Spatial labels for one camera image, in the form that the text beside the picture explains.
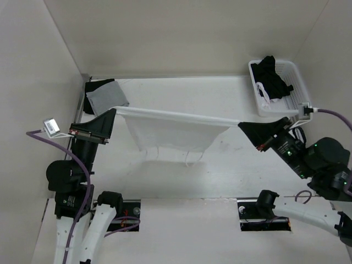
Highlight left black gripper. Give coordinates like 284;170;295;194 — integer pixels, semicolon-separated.
71;107;118;181

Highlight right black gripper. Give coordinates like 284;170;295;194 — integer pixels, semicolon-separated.
238;115;314;177

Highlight white tank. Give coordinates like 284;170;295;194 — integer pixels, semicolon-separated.
110;107;242;168
256;82;279;109

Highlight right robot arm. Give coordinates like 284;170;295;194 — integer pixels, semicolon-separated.
238;118;351;246

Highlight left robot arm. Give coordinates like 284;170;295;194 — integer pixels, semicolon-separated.
46;108;123;263

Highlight folded black tank top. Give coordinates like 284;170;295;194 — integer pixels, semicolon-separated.
83;79;114;115

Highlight folded grey tank top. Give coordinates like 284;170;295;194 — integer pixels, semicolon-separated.
87;80;130;117

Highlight white tank top in basket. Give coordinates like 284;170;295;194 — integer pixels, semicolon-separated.
256;82;279;109

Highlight crumpled black tank top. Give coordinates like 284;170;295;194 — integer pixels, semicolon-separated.
251;56;294;100

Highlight white plastic basket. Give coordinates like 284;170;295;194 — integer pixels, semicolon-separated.
248;59;311;118

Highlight left metal table rail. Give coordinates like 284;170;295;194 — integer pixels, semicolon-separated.
53;73;93;199

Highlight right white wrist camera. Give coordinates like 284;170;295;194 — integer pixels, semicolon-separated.
290;102;317;129

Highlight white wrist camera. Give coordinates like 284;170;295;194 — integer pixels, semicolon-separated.
290;102;317;129
43;118;72;139

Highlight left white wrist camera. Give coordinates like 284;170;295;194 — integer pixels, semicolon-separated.
43;118;72;139

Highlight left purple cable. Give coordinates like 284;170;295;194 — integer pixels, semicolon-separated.
26;130;141;264

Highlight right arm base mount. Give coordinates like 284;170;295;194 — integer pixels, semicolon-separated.
237;199;292;232

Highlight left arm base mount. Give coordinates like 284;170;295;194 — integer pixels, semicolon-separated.
90;199;141;234

